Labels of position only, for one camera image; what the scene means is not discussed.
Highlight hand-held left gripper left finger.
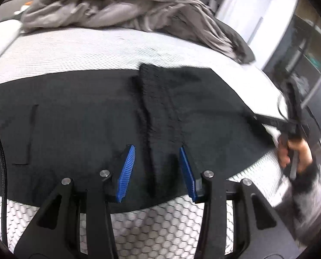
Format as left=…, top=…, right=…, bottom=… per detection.
left=13, top=144, right=136, bottom=259

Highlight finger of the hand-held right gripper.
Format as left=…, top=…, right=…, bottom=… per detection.
left=252, top=113, right=292, bottom=132

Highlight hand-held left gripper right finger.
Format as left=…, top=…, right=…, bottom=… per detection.
left=178, top=146, right=302, bottom=259

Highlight black pants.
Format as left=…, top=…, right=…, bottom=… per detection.
left=0, top=63, right=283, bottom=214

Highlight person's right forearm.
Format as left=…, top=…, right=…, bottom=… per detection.
left=274, top=163, right=321, bottom=247

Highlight person's right hand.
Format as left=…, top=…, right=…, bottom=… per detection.
left=277, top=134, right=314, bottom=175

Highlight dark shelf unit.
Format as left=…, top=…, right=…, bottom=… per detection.
left=261, top=12, right=321, bottom=108

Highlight white wardrobe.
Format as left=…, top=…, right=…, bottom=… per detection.
left=198, top=0, right=300, bottom=72

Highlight white mattress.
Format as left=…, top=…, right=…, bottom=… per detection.
left=0, top=26, right=294, bottom=259

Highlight grey blanket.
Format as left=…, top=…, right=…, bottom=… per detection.
left=20, top=0, right=256, bottom=65

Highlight white pillow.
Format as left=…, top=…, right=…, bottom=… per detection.
left=0, top=19, right=24, bottom=69

